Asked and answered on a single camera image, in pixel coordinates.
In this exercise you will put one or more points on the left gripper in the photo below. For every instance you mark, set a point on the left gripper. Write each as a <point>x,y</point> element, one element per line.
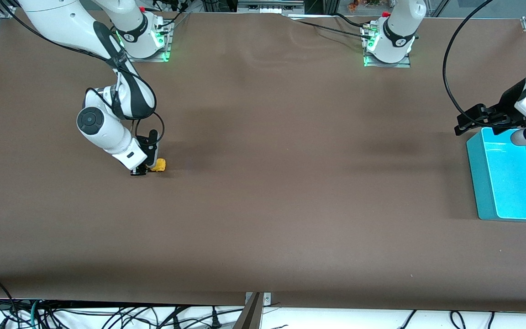
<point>508,104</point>

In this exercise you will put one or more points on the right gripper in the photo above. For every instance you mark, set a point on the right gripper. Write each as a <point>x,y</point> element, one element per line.
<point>152,147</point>

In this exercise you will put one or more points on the yellow beetle toy car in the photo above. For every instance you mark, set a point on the yellow beetle toy car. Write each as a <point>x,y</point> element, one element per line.
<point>160,165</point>

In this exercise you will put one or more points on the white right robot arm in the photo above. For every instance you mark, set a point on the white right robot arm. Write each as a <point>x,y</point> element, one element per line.
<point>62,23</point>

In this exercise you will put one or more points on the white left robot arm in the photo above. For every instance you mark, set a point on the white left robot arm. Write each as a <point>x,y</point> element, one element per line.
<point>397,27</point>

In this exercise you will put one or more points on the teal plastic storage bin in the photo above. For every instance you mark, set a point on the teal plastic storage bin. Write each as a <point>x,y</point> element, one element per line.
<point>509,183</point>

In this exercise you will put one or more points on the black power plug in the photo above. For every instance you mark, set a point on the black power plug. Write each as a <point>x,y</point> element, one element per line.
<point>215,320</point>
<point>176,322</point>

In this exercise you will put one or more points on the orange background object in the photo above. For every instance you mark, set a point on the orange background object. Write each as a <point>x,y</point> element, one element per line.
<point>353,5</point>

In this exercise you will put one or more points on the dark table leg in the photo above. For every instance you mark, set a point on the dark table leg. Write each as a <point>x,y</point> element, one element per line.
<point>249,317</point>

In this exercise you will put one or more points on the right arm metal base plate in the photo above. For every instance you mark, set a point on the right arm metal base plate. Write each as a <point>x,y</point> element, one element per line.
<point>145,60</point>

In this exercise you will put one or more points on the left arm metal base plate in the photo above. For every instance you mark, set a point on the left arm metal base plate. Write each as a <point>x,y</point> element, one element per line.
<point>388,66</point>

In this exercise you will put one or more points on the small metal table bracket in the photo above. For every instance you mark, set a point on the small metal table bracket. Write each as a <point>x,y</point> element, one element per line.
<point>266,299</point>

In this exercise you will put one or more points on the aluminium frame rail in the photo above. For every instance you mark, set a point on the aluminium frame rail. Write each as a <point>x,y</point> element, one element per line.
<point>270,7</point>

